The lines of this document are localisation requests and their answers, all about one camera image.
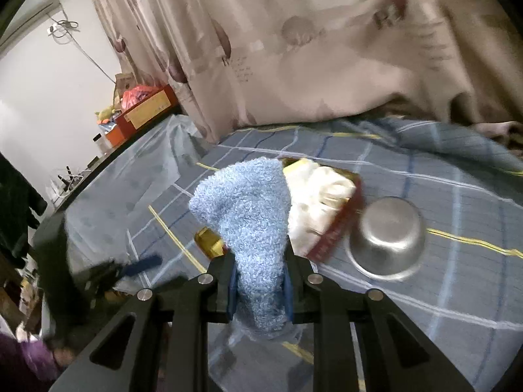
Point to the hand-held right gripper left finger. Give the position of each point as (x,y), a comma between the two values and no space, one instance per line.
(232,294)

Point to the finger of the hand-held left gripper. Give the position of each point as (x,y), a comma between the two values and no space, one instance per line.
(141,265)

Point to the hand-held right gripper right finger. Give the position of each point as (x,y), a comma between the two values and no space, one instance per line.
(287,294)

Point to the white fluffy towel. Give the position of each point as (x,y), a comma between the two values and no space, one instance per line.
(306,224)

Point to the red gift box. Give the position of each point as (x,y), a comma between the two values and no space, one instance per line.
(335,237)

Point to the light blue fluffy towel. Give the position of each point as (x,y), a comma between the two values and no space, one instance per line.
(245,212)

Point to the person's left forearm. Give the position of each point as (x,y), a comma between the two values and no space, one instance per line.
(24,363)

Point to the dark hanging clothing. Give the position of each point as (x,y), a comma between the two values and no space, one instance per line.
(16,212)

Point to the clear plastic sheet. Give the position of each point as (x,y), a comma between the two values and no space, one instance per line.
(135,179)

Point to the cream white cloth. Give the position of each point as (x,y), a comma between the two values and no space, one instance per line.
(333,186)

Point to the stainless steel bowl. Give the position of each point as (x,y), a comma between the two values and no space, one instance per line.
(388,232)

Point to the orange box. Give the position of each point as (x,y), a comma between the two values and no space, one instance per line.
(113,135)

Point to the yellow plush toy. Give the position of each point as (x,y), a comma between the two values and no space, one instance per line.
(107,113)

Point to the red cardboard box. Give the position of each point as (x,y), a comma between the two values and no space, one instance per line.
(149,108)

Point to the grey plaid bed sheet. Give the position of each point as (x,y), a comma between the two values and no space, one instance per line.
(449,294)

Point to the red plastic bag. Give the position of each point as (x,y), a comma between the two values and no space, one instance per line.
(137,94)

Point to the brown cardboard box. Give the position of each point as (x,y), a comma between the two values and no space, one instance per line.
(122,81)

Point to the beige printed curtain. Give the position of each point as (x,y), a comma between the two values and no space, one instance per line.
(286,49)

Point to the white air conditioner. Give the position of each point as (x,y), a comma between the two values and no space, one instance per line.
(24,12)

